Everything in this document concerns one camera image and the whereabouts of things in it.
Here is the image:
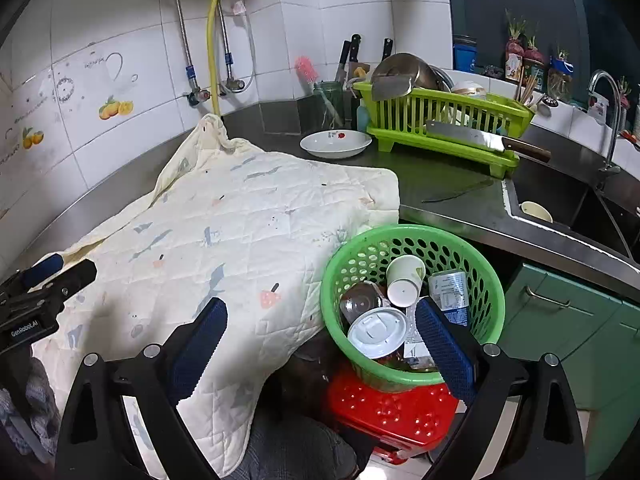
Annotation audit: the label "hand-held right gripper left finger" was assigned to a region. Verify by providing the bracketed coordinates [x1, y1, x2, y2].
[54, 297, 228, 480]

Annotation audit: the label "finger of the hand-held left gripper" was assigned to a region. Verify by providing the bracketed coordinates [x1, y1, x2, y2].
[30, 259, 97, 301]
[0, 253, 65, 296]

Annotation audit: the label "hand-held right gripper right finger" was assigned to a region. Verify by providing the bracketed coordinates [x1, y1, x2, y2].
[415, 297, 587, 480]

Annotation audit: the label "blue and white milk carton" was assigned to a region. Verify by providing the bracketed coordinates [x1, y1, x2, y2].
[427, 269, 471, 328]

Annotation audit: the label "white plastic lid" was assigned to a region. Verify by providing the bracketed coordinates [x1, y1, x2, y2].
[347, 306, 407, 359]

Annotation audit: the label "white paper cup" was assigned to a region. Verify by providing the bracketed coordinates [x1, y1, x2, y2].
[386, 255, 427, 308]

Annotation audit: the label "green plastic mesh basket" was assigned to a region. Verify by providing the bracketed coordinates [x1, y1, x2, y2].
[320, 224, 506, 393]

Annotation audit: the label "person's left forearm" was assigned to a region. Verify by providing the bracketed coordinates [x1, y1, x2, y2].
[0, 355, 61, 461]

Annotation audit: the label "red plastic stool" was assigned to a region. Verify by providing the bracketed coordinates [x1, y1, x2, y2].
[322, 365, 461, 466]

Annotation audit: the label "green cabinet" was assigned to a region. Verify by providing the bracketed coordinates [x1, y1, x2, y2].
[500, 262, 640, 478]

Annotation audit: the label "cream quilted printed blanket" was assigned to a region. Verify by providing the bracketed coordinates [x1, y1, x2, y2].
[32, 112, 401, 478]

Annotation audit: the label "person's grey plaid trouser leg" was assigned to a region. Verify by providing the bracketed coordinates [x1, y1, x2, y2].
[225, 412, 358, 480]

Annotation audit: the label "white bowl in sink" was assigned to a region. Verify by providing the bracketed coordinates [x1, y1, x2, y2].
[520, 201, 554, 224]

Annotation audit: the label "steel sink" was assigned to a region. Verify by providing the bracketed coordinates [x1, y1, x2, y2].
[505, 160, 640, 261]

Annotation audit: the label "white plate with red print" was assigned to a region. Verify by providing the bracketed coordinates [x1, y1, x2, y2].
[300, 129, 373, 160]

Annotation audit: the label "green plastic dish rack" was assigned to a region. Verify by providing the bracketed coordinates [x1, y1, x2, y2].
[353, 80, 536, 180]

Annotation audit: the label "white bowls in rack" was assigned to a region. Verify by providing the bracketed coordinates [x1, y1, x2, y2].
[452, 82, 488, 101]

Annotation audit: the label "green glass jar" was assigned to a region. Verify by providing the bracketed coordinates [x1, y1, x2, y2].
[313, 81, 347, 131]

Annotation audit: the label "bundle of chopsticks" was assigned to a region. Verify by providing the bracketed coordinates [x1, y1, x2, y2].
[515, 72, 543, 106]

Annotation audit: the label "steel bowl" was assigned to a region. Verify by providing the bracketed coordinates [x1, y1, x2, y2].
[372, 52, 453, 93]

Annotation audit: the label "chrome faucet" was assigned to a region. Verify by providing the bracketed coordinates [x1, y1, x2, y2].
[587, 70, 623, 173]

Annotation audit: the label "jar with sprouting plant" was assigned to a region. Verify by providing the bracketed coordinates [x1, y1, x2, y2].
[522, 25, 546, 92]
[546, 47, 572, 102]
[504, 10, 526, 83]

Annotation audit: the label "blue lidded jar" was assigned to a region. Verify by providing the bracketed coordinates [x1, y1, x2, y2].
[452, 35, 477, 72]

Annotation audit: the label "pink bottle brush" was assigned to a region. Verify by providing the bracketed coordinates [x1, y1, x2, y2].
[295, 56, 343, 126]

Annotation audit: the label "dark window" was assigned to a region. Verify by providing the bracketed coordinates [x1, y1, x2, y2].
[447, 0, 640, 91]

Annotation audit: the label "steel cleaver with wooden handle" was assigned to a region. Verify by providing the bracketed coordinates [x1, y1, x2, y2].
[426, 120, 552, 163]

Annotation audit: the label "metal hose with blue valve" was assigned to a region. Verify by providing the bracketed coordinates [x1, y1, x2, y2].
[160, 0, 211, 108]
[217, 0, 246, 93]

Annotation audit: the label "yellow gas hose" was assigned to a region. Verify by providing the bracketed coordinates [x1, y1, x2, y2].
[207, 0, 223, 117]

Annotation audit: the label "clear plastic hose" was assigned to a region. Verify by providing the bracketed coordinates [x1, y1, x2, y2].
[230, 0, 257, 91]

